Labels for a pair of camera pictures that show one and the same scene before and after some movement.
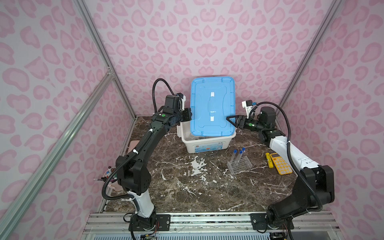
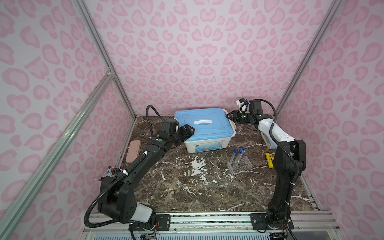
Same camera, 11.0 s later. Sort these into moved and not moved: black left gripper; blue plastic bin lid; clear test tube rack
Moved: black left gripper; blue plastic bin lid
Not moved: clear test tube rack
